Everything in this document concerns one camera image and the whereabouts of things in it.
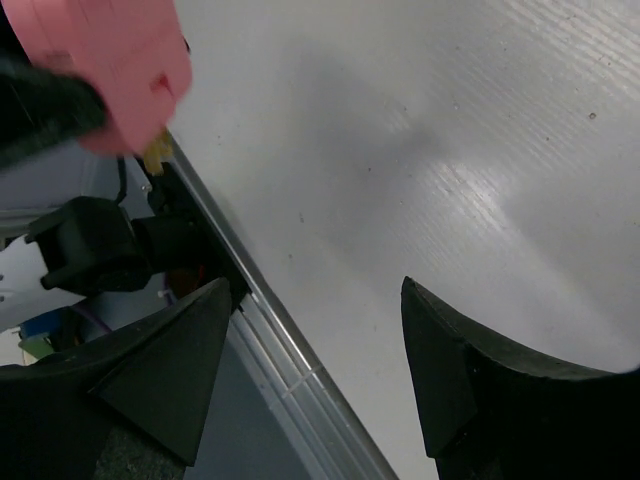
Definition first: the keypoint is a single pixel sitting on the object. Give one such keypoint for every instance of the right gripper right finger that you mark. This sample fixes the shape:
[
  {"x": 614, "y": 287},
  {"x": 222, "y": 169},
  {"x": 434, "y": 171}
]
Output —
[{"x": 492, "y": 408}]

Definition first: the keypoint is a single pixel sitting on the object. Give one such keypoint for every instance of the aluminium front rail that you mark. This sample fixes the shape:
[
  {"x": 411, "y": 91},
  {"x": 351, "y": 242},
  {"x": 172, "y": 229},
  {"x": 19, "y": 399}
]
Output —
[{"x": 276, "y": 396}]

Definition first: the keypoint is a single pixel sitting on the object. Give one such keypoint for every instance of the pink plug adapter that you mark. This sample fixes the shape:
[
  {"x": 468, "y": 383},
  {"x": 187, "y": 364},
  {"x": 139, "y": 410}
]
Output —
[{"x": 133, "y": 54}]

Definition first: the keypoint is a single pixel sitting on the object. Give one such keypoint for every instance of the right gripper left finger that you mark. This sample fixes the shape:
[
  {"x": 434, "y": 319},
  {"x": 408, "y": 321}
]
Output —
[{"x": 131, "y": 404}]

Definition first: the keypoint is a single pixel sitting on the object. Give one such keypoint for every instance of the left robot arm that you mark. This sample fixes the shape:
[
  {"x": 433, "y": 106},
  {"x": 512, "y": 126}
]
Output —
[{"x": 88, "y": 245}]

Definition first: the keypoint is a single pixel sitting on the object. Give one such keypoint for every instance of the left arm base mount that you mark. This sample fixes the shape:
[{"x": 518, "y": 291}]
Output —
[{"x": 180, "y": 242}]

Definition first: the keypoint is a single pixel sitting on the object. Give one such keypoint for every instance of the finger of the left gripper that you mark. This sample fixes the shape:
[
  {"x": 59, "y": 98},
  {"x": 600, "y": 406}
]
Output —
[{"x": 41, "y": 109}]

